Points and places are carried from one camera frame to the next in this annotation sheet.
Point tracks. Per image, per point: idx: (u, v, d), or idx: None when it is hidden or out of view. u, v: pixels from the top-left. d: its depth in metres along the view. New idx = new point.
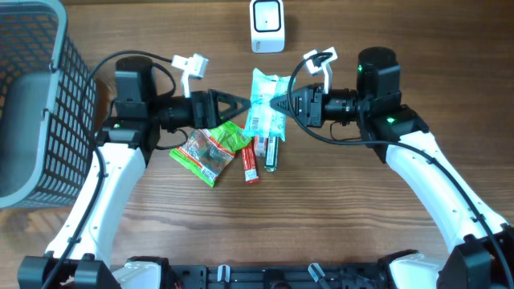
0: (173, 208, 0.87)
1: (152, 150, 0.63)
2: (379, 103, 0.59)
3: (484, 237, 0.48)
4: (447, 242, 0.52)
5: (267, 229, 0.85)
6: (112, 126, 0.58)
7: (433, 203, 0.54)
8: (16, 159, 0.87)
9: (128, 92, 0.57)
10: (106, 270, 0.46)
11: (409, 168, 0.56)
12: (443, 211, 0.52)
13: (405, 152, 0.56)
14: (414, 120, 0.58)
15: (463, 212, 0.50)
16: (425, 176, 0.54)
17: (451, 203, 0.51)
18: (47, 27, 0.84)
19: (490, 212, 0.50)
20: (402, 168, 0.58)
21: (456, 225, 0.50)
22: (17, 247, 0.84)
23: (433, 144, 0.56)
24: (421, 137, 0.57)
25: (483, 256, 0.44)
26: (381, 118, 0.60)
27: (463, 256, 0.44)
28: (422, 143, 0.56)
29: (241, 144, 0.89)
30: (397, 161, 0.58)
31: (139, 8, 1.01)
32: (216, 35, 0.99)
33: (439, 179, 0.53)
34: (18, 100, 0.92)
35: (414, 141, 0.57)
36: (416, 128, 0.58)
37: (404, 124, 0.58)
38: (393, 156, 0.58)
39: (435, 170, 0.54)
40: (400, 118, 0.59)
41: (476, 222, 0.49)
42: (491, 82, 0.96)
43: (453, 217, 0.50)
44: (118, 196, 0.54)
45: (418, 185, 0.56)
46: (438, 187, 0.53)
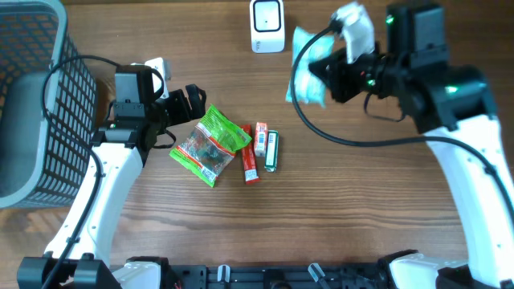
0: (173, 208, 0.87)
1: (149, 150, 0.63)
2: (424, 56, 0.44)
3: None
4: (476, 270, 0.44)
5: (266, 229, 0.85)
6: (108, 126, 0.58)
7: (475, 221, 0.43)
8: (16, 159, 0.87)
9: (127, 93, 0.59)
10: (106, 270, 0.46)
11: (459, 172, 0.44)
12: (484, 240, 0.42)
13: (462, 151, 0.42)
14: (480, 81, 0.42)
15: (510, 248, 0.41)
16: (476, 191, 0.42)
17: (496, 236, 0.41)
18: (47, 28, 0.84)
19: None
20: (447, 164, 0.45)
21: (495, 263, 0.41)
22: (17, 248, 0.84)
23: (495, 140, 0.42)
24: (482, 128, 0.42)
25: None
26: (432, 78, 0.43)
27: None
28: (479, 139, 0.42)
29: (241, 144, 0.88)
30: (444, 154, 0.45)
31: (139, 8, 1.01)
32: (216, 35, 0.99)
33: (494, 198, 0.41)
34: (18, 100, 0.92)
35: (471, 135, 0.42)
36: (480, 102, 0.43)
37: (467, 90, 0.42)
38: (442, 148, 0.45)
39: (492, 183, 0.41)
40: (461, 79, 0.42)
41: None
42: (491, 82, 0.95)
43: (495, 253, 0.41)
44: (116, 196, 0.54)
45: (463, 193, 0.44)
46: (488, 210, 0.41)
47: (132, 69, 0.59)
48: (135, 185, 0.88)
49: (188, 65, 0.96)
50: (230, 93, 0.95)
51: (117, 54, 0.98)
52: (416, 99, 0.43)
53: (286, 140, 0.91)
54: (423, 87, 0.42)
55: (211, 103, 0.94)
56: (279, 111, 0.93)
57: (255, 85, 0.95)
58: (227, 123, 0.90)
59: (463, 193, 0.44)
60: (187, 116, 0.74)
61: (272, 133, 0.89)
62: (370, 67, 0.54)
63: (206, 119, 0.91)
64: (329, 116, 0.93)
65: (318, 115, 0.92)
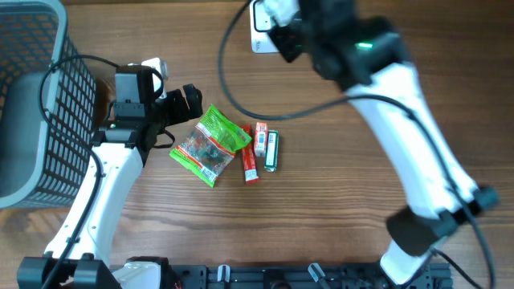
0: (173, 208, 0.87)
1: (150, 150, 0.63)
2: (336, 10, 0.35)
3: (457, 206, 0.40)
4: (416, 205, 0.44)
5: (266, 229, 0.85)
6: (108, 126, 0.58)
7: (405, 166, 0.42)
8: (16, 159, 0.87)
9: (126, 93, 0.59)
10: (106, 270, 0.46)
11: (382, 123, 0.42)
12: (416, 177, 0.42)
13: (381, 103, 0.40)
14: (388, 38, 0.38)
15: (439, 182, 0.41)
16: (401, 136, 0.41)
17: (429, 171, 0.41)
18: (47, 28, 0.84)
19: (460, 172, 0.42)
20: (369, 114, 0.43)
21: (430, 197, 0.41)
22: (17, 248, 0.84)
23: (410, 83, 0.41)
24: (393, 76, 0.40)
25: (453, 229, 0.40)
26: (346, 34, 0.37)
27: (434, 229, 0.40)
28: (396, 87, 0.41)
29: (241, 144, 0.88)
30: (361, 106, 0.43)
31: (139, 8, 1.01)
32: (216, 35, 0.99)
33: (417, 139, 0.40)
34: (18, 100, 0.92)
35: (390, 87, 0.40)
36: (392, 57, 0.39)
37: (380, 47, 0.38)
38: (366, 107, 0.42)
39: (414, 128, 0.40)
40: (373, 34, 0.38)
41: (449, 192, 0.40)
42: (491, 82, 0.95)
43: (427, 188, 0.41)
44: (116, 196, 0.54)
45: (391, 143, 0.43)
46: (414, 149, 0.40)
47: (132, 69, 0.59)
48: (136, 185, 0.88)
49: (187, 65, 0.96)
50: (230, 93, 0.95)
51: (117, 54, 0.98)
52: (330, 62, 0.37)
53: (286, 140, 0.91)
54: (337, 52, 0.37)
55: (211, 103, 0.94)
56: (279, 111, 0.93)
57: (255, 85, 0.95)
58: (227, 123, 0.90)
59: (390, 142, 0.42)
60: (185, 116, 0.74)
61: (272, 133, 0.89)
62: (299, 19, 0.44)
63: (206, 119, 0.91)
64: (329, 116, 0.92)
65: (318, 115, 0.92)
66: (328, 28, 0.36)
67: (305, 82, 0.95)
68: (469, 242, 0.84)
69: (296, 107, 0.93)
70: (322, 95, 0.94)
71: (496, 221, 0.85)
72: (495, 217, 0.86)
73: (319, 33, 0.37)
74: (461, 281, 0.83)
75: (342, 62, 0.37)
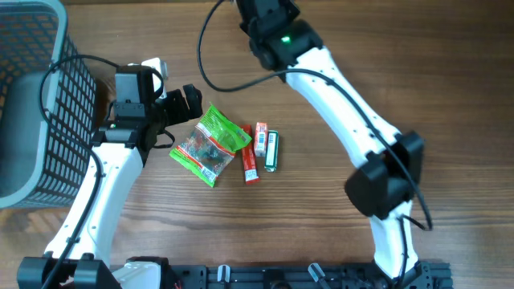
0: (173, 208, 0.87)
1: (150, 150, 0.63)
2: (266, 18, 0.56)
3: (382, 149, 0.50)
4: (354, 160, 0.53)
5: (266, 229, 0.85)
6: (108, 126, 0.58)
7: (336, 124, 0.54)
8: (16, 159, 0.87)
9: (127, 93, 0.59)
10: (106, 270, 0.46)
11: (312, 93, 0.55)
12: (344, 132, 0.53)
13: (306, 75, 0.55)
14: (306, 37, 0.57)
15: (364, 132, 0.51)
16: (324, 99, 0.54)
17: (351, 124, 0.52)
18: (47, 28, 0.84)
19: (383, 124, 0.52)
20: (303, 90, 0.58)
21: (356, 143, 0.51)
22: (17, 248, 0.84)
23: (328, 62, 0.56)
24: (315, 55, 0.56)
25: (381, 171, 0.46)
26: (275, 34, 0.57)
27: (365, 172, 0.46)
28: (318, 63, 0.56)
29: (241, 144, 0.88)
30: (297, 82, 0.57)
31: (139, 8, 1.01)
32: (216, 35, 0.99)
33: (338, 99, 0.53)
34: (18, 101, 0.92)
35: (312, 63, 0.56)
36: (311, 44, 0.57)
37: (299, 42, 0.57)
38: (297, 83, 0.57)
39: (334, 91, 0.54)
40: (295, 34, 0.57)
41: (373, 139, 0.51)
42: (491, 82, 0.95)
43: (353, 137, 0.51)
44: (116, 196, 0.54)
45: (322, 108, 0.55)
46: (336, 107, 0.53)
47: (132, 69, 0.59)
48: (136, 185, 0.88)
49: (187, 65, 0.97)
50: (230, 93, 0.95)
51: (117, 54, 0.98)
52: (267, 56, 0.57)
53: (286, 140, 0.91)
54: (270, 46, 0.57)
55: (211, 103, 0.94)
56: (279, 111, 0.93)
57: (255, 85, 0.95)
58: (227, 123, 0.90)
59: (322, 109, 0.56)
60: (185, 116, 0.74)
61: (272, 134, 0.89)
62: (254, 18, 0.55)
63: (206, 119, 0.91)
64: None
65: (317, 116, 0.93)
66: (259, 28, 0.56)
67: None
68: (469, 242, 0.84)
69: (296, 107, 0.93)
70: None
71: (495, 221, 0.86)
72: (495, 216, 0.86)
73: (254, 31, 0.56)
74: (462, 281, 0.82)
75: (271, 55, 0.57)
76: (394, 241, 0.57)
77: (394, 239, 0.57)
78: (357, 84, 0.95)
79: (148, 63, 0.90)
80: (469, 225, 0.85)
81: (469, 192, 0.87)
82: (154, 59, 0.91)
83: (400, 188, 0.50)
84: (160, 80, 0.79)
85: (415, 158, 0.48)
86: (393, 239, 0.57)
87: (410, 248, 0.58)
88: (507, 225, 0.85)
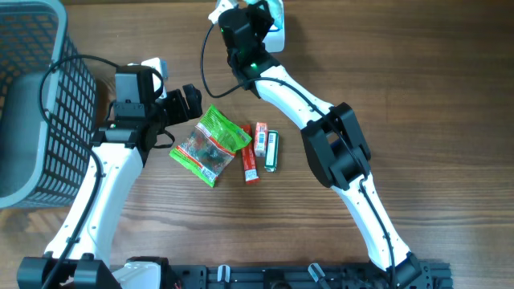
0: (173, 208, 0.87)
1: (150, 150, 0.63)
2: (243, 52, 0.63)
3: (320, 119, 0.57)
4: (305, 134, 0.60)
5: (267, 229, 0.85)
6: (108, 126, 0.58)
7: (290, 113, 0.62)
8: (16, 159, 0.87)
9: (128, 93, 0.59)
10: (106, 269, 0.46)
11: (271, 94, 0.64)
12: (294, 114, 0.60)
13: (263, 81, 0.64)
14: (271, 61, 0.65)
15: (306, 109, 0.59)
16: (278, 95, 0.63)
17: (297, 104, 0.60)
18: (47, 28, 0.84)
19: (322, 102, 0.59)
20: (267, 96, 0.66)
21: (301, 120, 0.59)
22: (17, 248, 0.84)
23: (282, 71, 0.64)
24: (272, 70, 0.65)
25: (320, 136, 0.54)
26: (248, 61, 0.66)
27: (305, 134, 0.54)
28: (275, 73, 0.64)
29: (241, 144, 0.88)
30: (262, 90, 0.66)
31: (138, 8, 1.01)
32: (216, 35, 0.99)
33: (288, 93, 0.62)
34: (18, 100, 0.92)
35: (272, 74, 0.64)
36: (271, 64, 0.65)
37: (264, 66, 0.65)
38: (261, 91, 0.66)
39: (286, 88, 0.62)
40: (262, 59, 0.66)
41: (313, 112, 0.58)
42: (491, 82, 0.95)
43: (299, 116, 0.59)
44: (116, 195, 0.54)
45: (279, 104, 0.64)
46: (286, 98, 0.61)
47: (133, 69, 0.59)
48: (136, 185, 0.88)
49: (187, 65, 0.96)
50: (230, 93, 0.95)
51: (117, 54, 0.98)
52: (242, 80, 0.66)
53: (286, 140, 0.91)
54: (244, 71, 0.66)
55: (211, 103, 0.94)
56: (279, 111, 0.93)
57: None
58: (227, 123, 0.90)
59: (281, 106, 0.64)
60: (185, 116, 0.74)
61: (272, 133, 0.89)
62: (234, 50, 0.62)
63: (206, 119, 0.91)
64: None
65: None
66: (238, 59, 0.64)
67: (305, 82, 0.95)
68: (469, 242, 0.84)
69: None
70: (323, 95, 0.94)
71: (496, 221, 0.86)
72: (495, 216, 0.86)
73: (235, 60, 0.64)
74: (463, 281, 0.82)
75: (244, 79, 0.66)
76: (373, 225, 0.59)
77: (373, 223, 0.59)
78: (357, 85, 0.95)
79: (148, 63, 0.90)
80: (469, 225, 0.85)
81: (470, 192, 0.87)
82: (155, 59, 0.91)
83: (347, 158, 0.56)
84: (160, 80, 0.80)
85: (349, 126, 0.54)
86: (370, 223, 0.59)
87: (393, 233, 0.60)
88: (507, 225, 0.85)
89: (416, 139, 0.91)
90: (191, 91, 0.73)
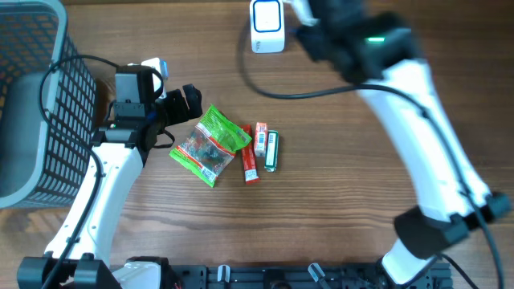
0: (173, 208, 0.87)
1: (150, 150, 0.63)
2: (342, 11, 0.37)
3: (469, 212, 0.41)
4: (430, 207, 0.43)
5: (267, 229, 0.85)
6: (108, 126, 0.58)
7: (420, 168, 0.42)
8: (16, 159, 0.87)
9: (128, 93, 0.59)
10: (106, 269, 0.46)
11: (397, 120, 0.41)
12: (428, 178, 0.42)
13: (395, 99, 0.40)
14: (398, 31, 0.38)
15: (453, 185, 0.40)
16: (410, 129, 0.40)
17: (441, 172, 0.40)
18: (47, 28, 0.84)
19: (473, 176, 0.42)
20: (382, 110, 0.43)
21: (440, 199, 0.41)
22: (17, 248, 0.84)
23: (422, 83, 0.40)
24: (407, 73, 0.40)
25: (462, 234, 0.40)
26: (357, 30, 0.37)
27: (446, 233, 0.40)
28: (409, 84, 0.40)
29: (241, 144, 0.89)
30: (377, 99, 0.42)
31: (138, 8, 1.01)
32: (216, 35, 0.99)
33: (430, 140, 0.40)
34: (18, 101, 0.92)
35: (408, 87, 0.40)
36: (404, 53, 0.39)
37: (390, 42, 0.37)
38: (377, 99, 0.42)
39: (427, 126, 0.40)
40: (385, 26, 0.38)
41: (462, 196, 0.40)
42: (491, 82, 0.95)
43: (439, 190, 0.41)
44: (116, 196, 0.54)
45: (402, 139, 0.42)
46: (426, 148, 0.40)
47: (134, 69, 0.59)
48: (136, 185, 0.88)
49: (187, 65, 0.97)
50: (230, 92, 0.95)
51: (117, 54, 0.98)
52: (342, 55, 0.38)
53: (286, 140, 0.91)
54: (349, 46, 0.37)
55: (211, 103, 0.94)
56: (279, 111, 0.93)
57: (255, 85, 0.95)
58: (227, 123, 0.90)
59: (404, 144, 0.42)
60: (185, 116, 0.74)
61: (272, 133, 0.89)
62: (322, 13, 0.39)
63: (206, 119, 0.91)
64: (329, 116, 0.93)
65: (318, 116, 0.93)
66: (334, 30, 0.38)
67: (305, 82, 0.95)
68: (470, 242, 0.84)
69: (296, 107, 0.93)
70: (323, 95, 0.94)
71: None
72: None
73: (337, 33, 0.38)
74: (462, 281, 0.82)
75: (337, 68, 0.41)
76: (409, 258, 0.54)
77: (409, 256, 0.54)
78: None
79: (148, 63, 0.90)
80: None
81: None
82: (155, 59, 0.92)
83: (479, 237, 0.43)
84: (160, 80, 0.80)
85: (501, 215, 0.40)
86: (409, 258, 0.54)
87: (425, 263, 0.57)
88: (507, 225, 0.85)
89: None
90: (192, 91, 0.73)
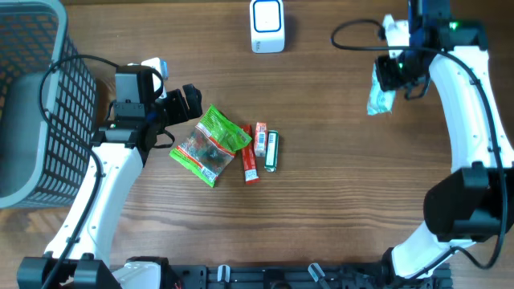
0: (173, 208, 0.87)
1: (150, 150, 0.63)
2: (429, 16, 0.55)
3: (492, 168, 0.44)
4: (458, 162, 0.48)
5: (266, 229, 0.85)
6: (108, 126, 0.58)
7: (457, 126, 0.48)
8: (16, 159, 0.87)
9: (127, 93, 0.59)
10: (106, 269, 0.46)
11: (449, 85, 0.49)
12: (463, 134, 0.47)
13: (451, 66, 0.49)
14: (473, 30, 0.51)
15: (485, 142, 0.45)
16: (458, 92, 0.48)
17: (476, 128, 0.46)
18: (47, 28, 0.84)
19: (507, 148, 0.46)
20: (440, 81, 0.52)
21: (470, 150, 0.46)
22: (17, 248, 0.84)
23: (484, 64, 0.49)
24: (474, 53, 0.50)
25: (481, 185, 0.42)
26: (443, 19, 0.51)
27: (465, 175, 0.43)
28: (474, 59, 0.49)
29: (241, 144, 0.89)
30: (438, 73, 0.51)
31: (139, 8, 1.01)
32: (216, 35, 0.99)
33: (475, 103, 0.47)
34: (18, 100, 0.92)
35: (467, 59, 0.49)
36: (475, 42, 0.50)
37: (465, 34, 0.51)
38: (438, 70, 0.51)
39: (475, 91, 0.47)
40: (466, 26, 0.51)
41: (490, 153, 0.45)
42: (491, 82, 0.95)
43: (470, 143, 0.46)
44: (116, 196, 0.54)
45: (450, 103, 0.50)
46: (469, 107, 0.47)
47: (134, 70, 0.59)
48: (136, 185, 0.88)
49: (187, 65, 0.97)
50: (231, 92, 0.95)
51: (117, 54, 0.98)
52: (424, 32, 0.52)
53: (286, 140, 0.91)
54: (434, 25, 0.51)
55: (211, 103, 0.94)
56: (279, 111, 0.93)
57: (255, 85, 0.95)
58: (227, 123, 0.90)
59: (450, 106, 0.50)
60: (185, 116, 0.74)
61: (272, 133, 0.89)
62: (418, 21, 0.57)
63: (206, 119, 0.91)
64: (329, 116, 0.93)
65: (318, 116, 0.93)
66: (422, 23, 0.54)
67: (305, 82, 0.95)
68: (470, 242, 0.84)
69: (296, 107, 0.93)
70: (323, 95, 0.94)
71: None
72: None
73: (426, 30, 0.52)
74: (463, 281, 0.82)
75: (415, 66, 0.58)
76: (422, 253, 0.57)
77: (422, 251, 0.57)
78: (358, 85, 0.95)
79: (148, 63, 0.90)
80: None
81: None
82: (155, 59, 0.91)
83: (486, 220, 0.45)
84: (159, 80, 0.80)
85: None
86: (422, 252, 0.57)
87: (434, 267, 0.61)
88: None
89: (416, 139, 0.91)
90: (191, 91, 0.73)
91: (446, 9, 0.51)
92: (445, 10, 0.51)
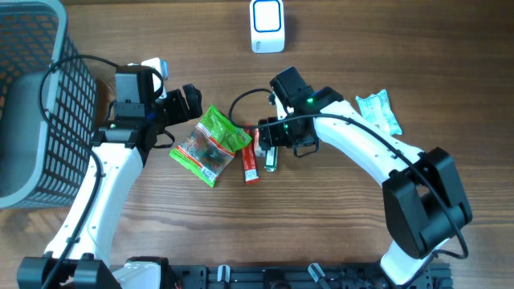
0: (173, 208, 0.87)
1: (149, 151, 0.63)
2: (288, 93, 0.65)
3: (406, 168, 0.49)
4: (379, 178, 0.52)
5: (266, 229, 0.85)
6: (108, 126, 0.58)
7: (361, 157, 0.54)
8: (16, 159, 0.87)
9: (128, 93, 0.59)
10: (106, 270, 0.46)
11: (335, 135, 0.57)
12: (366, 158, 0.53)
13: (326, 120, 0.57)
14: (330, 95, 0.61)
15: (385, 154, 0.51)
16: (344, 136, 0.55)
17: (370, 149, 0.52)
18: (47, 28, 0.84)
19: (408, 147, 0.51)
20: (328, 136, 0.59)
21: (380, 166, 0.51)
22: (17, 248, 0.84)
23: (348, 108, 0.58)
24: (338, 106, 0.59)
25: (407, 189, 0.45)
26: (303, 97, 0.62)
27: (391, 189, 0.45)
28: (343, 110, 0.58)
29: (241, 144, 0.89)
30: (322, 132, 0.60)
31: (138, 8, 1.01)
32: (216, 35, 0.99)
33: (358, 134, 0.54)
34: (18, 100, 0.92)
35: (334, 112, 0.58)
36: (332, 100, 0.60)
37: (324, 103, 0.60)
38: (321, 129, 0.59)
39: (354, 128, 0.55)
40: (319, 95, 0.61)
41: (396, 159, 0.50)
42: (491, 82, 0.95)
43: (376, 160, 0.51)
44: (116, 195, 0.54)
45: (344, 145, 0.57)
46: (356, 140, 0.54)
47: (136, 70, 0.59)
48: (136, 185, 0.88)
49: (188, 65, 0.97)
50: (231, 92, 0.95)
51: (117, 55, 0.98)
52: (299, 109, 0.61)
53: None
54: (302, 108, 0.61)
55: (211, 103, 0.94)
56: None
57: (255, 85, 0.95)
58: (227, 123, 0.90)
59: (348, 148, 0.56)
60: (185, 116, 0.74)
61: None
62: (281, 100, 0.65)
63: (206, 119, 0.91)
64: None
65: None
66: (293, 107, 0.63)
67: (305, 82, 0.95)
68: (469, 242, 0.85)
69: None
70: None
71: (496, 221, 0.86)
72: (495, 216, 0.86)
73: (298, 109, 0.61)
74: (462, 281, 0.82)
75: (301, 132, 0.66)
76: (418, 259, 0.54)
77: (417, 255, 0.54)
78: (357, 85, 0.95)
79: (148, 63, 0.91)
80: (469, 225, 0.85)
81: (470, 192, 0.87)
82: (155, 59, 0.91)
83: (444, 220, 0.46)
84: (159, 79, 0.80)
85: (453, 185, 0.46)
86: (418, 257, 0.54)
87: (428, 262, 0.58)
88: (507, 225, 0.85)
89: (416, 138, 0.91)
90: (191, 91, 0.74)
91: (300, 84, 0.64)
92: (301, 85, 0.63)
